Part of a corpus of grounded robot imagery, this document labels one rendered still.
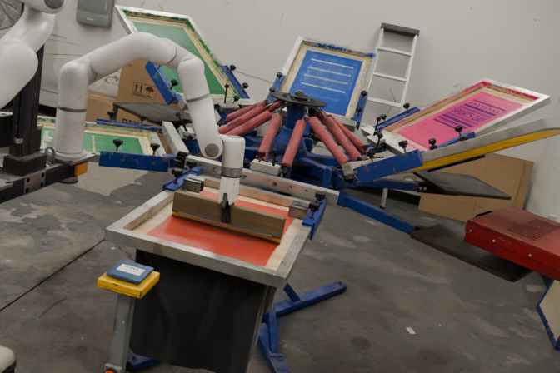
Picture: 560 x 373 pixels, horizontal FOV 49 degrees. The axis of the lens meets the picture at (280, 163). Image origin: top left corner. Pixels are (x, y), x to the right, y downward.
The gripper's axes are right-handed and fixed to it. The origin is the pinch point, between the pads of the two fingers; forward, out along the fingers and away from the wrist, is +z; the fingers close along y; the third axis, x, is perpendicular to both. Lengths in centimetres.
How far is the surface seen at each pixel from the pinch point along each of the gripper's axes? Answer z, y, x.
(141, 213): -0.4, 13.9, -26.4
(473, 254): 14, -43, 91
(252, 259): 6.8, 18.0, 14.6
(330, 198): 2, -49, 31
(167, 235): 4.3, 17.0, -15.2
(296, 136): -15, -85, 8
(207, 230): 5.1, 4.2, -5.7
